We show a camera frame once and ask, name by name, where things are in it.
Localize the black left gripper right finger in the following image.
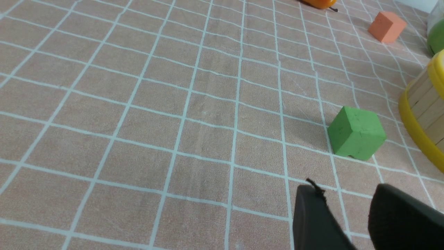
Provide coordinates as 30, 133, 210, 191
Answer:
368, 183, 444, 250

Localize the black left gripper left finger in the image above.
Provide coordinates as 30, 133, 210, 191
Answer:
293, 179, 356, 250

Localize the yellow bamboo steamer basket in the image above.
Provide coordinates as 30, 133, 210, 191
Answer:
399, 51, 444, 172

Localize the green foam cube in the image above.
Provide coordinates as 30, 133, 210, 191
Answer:
327, 106, 387, 161

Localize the green toy watermelon ball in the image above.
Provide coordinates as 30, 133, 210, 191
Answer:
427, 18, 444, 56

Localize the orange foam cube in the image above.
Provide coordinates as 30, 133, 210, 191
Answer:
368, 11, 407, 44

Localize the pink checkered tablecloth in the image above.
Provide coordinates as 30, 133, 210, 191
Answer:
0, 0, 443, 250

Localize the orange toy pear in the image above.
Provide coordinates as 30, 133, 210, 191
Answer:
300, 0, 338, 12

